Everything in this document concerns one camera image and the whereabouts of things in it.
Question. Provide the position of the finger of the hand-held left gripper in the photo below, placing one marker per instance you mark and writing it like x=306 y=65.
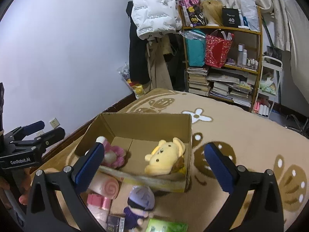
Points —
x=52 y=135
x=35 y=126

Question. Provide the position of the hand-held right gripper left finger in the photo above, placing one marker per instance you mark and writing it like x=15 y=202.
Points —
x=89 y=166

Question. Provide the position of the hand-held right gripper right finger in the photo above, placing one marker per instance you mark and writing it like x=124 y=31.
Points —
x=217 y=169

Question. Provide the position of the lilac-haired plush doll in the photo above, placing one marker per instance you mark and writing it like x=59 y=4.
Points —
x=142 y=195

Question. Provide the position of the printed cardboard box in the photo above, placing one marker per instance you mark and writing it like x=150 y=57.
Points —
x=144 y=128

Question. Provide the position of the person's left hand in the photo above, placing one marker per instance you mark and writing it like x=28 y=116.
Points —
x=23 y=198

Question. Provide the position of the pink swiss roll plush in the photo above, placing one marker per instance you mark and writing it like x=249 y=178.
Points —
x=108 y=186

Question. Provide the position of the pink flower plush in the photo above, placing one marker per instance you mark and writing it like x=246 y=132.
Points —
x=115 y=154

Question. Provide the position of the small pink box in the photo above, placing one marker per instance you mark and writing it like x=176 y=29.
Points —
x=96 y=200

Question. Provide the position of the beige patterned rug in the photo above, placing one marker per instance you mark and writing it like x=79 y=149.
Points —
x=241 y=130

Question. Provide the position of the yellow bear plush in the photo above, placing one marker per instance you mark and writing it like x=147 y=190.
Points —
x=161 y=157

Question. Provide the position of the small dark box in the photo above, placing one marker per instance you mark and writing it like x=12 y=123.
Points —
x=114 y=223

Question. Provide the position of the green tissue pack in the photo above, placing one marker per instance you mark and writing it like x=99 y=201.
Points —
x=169 y=226

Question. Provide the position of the messy pile of books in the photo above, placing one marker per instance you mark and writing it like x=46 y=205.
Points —
x=231 y=89

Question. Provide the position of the clear bag of trinkets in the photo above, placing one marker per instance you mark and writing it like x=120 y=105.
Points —
x=137 y=89

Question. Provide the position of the stack of books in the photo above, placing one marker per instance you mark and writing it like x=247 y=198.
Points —
x=198 y=79

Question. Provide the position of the dark hanging garment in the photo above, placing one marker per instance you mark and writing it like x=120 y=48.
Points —
x=177 y=72

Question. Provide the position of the short white bottle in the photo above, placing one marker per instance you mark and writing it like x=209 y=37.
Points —
x=245 y=58

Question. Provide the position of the black coat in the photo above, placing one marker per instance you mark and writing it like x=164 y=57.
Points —
x=136 y=58

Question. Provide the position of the tall white bottle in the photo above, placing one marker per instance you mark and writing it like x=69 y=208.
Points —
x=240 y=55

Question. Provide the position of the red patterned bag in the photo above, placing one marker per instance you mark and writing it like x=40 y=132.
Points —
x=217 y=50

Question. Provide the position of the white trolley cart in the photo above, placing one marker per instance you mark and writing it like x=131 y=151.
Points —
x=272 y=62

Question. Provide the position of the beige garment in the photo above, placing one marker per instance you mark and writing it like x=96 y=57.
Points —
x=157 y=65

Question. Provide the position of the teal bag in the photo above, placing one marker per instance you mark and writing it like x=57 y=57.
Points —
x=194 y=50

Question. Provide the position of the wooden shelf unit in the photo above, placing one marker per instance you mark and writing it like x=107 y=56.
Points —
x=259 y=53

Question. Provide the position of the black square box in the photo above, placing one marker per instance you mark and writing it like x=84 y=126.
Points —
x=230 y=18

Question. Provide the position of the blonde wig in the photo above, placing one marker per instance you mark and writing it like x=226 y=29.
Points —
x=212 y=11

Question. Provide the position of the black printed tote bag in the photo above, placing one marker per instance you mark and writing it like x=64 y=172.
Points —
x=190 y=9

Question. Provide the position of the white puffer jacket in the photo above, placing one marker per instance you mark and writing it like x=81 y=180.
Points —
x=154 y=7

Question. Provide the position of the white plastic bag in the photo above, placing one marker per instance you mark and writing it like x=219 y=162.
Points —
x=249 y=7

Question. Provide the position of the wall socket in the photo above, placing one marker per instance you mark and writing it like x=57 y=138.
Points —
x=54 y=122

